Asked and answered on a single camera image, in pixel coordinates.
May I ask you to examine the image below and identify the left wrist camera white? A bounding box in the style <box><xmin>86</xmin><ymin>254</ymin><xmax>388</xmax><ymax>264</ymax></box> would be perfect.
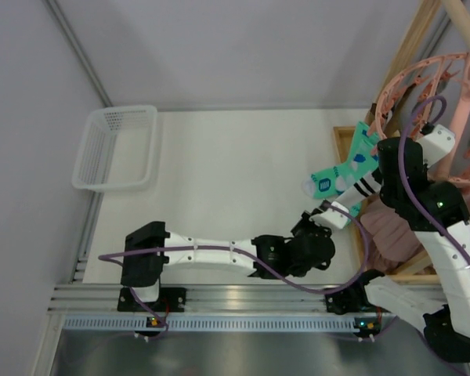
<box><xmin>310</xmin><ymin>201</ymin><xmax>351</xmax><ymax>231</ymax></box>

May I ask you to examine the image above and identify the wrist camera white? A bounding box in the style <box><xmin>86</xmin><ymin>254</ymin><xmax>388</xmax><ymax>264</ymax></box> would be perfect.
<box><xmin>310</xmin><ymin>201</ymin><xmax>351</xmax><ymax>231</ymax></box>
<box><xmin>417</xmin><ymin>124</ymin><xmax>455</xmax><ymax>167</ymax></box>

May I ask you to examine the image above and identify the pink fabric pile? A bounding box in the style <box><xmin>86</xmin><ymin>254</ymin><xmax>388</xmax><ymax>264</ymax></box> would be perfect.
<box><xmin>360</xmin><ymin>197</ymin><xmax>424</xmax><ymax>274</ymax></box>

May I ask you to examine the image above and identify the wooden tray frame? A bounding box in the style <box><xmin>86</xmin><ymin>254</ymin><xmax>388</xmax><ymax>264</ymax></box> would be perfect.
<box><xmin>332</xmin><ymin>125</ymin><xmax>455</xmax><ymax>285</ymax></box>

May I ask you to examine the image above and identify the white black-striped sock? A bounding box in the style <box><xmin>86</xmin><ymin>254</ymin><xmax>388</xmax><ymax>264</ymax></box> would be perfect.
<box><xmin>320</xmin><ymin>168</ymin><xmax>382</xmax><ymax>217</ymax></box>

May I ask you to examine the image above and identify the pink round clip hanger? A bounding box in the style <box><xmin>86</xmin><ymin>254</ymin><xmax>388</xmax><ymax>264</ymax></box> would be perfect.
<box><xmin>366</xmin><ymin>52</ymin><xmax>470</xmax><ymax>193</ymax></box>

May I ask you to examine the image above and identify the white slotted cable duct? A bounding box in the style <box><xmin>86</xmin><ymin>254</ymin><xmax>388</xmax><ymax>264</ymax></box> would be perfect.
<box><xmin>63</xmin><ymin>315</ymin><xmax>381</xmax><ymax>335</ymax></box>

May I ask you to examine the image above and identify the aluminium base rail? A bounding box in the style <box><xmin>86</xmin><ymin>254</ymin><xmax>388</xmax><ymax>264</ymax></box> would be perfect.
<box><xmin>49</xmin><ymin>284</ymin><xmax>459</xmax><ymax>314</ymax></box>

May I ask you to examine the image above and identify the wooden upright post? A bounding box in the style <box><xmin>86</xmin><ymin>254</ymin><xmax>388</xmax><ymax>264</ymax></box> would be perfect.
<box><xmin>381</xmin><ymin>0</ymin><xmax>440</xmax><ymax>90</ymax></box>

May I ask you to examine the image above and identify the green blue patterned sock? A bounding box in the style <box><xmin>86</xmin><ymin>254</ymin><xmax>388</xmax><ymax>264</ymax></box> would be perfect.
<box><xmin>302</xmin><ymin>121</ymin><xmax>380</xmax><ymax>199</ymax></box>

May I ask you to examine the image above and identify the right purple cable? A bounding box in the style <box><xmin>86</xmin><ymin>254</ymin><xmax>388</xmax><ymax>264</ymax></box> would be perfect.
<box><xmin>399</xmin><ymin>96</ymin><xmax>470</xmax><ymax>275</ymax></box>

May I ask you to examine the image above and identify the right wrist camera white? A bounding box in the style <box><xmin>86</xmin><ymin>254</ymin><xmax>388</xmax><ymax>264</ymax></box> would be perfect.
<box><xmin>417</xmin><ymin>124</ymin><xmax>455</xmax><ymax>167</ymax></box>

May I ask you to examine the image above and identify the white plastic basket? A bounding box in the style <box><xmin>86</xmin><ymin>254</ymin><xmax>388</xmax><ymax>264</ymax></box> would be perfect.
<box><xmin>71</xmin><ymin>105</ymin><xmax>158</xmax><ymax>193</ymax></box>

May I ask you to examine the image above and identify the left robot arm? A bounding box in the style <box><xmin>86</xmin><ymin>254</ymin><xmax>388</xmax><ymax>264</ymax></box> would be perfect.
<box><xmin>121</xmin><ymin>212</ymin><xmax>335</xmax><ymax>304</ymax></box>

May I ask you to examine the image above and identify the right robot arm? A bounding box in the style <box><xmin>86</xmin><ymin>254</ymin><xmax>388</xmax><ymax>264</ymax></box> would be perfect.
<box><xmin>361</xmin><ymin>137</ymin><xmax>470</xmax><ymax>363</ymax></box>

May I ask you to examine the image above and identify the wooden rod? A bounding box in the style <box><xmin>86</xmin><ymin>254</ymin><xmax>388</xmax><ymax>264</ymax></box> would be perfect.
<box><xmin>441</xmin><ymin>0</ymin><xmax>470</xmax><ymax>52</ymax></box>

